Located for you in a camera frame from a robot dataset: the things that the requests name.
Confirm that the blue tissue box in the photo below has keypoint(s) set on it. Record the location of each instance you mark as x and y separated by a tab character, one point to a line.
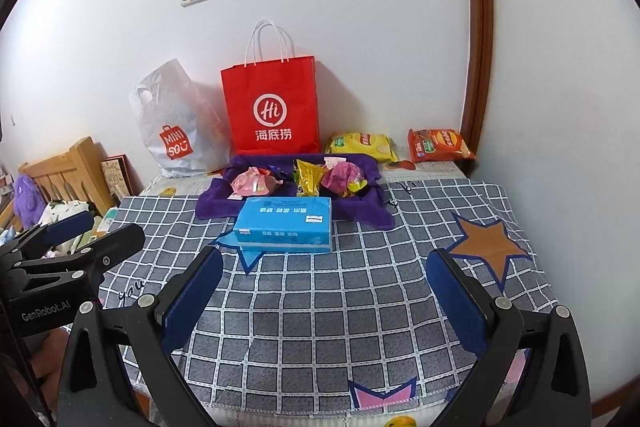
280	222

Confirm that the brown wooden door frame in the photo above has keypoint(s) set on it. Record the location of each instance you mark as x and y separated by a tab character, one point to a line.
477	32

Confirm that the red paper bag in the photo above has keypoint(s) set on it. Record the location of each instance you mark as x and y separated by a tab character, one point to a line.
270	77

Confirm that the yellow chips bag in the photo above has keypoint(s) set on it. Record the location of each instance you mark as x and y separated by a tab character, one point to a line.
360	144

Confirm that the grey checked blanket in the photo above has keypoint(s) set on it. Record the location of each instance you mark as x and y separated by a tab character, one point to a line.
325	307

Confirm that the dark blue snack packet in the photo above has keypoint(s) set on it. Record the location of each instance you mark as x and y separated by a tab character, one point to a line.
280	173

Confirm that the orange chips bag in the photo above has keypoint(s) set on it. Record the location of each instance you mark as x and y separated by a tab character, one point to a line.
440	146

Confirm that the purple fabric tray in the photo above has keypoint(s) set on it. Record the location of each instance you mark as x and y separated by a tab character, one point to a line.
215	202

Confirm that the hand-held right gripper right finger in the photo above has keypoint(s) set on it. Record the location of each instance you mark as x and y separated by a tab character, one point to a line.
457	302

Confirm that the person's left hand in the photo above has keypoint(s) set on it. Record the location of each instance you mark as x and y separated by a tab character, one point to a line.
47	357

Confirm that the small white pink packet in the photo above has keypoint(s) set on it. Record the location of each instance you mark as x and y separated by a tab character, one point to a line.
334	162

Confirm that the purple plush toy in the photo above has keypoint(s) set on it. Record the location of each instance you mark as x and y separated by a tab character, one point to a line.
30	202

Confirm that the patterned gift box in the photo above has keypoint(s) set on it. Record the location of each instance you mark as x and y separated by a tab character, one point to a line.
115	177

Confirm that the white floral pillow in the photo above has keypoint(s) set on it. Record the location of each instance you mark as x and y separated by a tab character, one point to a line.
62	208

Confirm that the yellow snack packet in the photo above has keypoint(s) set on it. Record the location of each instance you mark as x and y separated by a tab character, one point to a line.
310	177

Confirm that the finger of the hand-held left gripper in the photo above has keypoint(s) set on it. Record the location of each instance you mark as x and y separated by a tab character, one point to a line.
70	227
115	242

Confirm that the wooden bed headboard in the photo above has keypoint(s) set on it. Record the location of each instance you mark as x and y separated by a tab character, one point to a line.
75	167

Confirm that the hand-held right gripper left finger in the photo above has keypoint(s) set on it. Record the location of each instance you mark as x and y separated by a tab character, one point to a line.
192	302

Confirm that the white plastic shopping bag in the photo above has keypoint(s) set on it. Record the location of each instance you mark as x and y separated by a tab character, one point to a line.
170	107

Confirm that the pale pink snack packet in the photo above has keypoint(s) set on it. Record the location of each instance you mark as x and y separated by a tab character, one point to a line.
250	183

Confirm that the magenta snack packet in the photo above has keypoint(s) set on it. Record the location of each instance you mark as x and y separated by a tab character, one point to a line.
340	177

